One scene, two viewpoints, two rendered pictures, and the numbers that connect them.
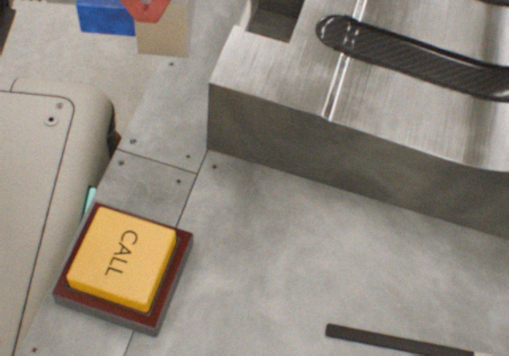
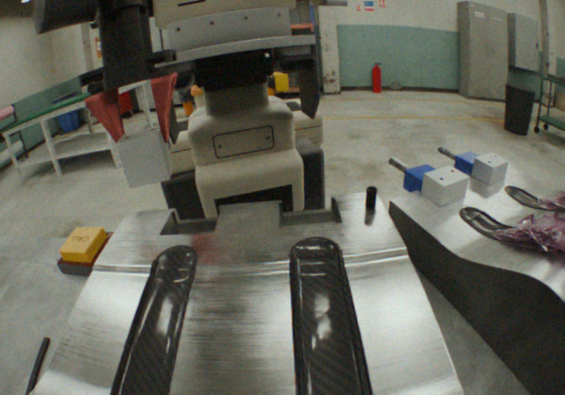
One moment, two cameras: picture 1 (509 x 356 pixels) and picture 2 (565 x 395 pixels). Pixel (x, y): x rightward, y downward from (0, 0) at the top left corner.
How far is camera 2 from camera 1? 0.56 m
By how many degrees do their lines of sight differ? 63
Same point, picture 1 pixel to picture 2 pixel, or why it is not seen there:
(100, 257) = (80, 233)
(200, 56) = not seen: hidden behind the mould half
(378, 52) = (166, 300)
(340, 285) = not seen: hidden behind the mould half
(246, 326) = (57, 304)
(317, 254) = not seen: hidden behind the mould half
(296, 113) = (104, 255)
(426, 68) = (152, 346)
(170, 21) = (122, 155)
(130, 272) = (71, 243)
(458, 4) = (270, 371)
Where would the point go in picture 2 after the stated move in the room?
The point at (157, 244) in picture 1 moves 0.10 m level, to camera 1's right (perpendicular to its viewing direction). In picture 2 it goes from (80, 248) to (55, 302)
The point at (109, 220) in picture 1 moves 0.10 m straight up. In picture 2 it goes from (95, 230) to (69, 167)
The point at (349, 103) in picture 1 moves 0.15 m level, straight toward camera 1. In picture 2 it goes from (103, 280) to (16, 265)
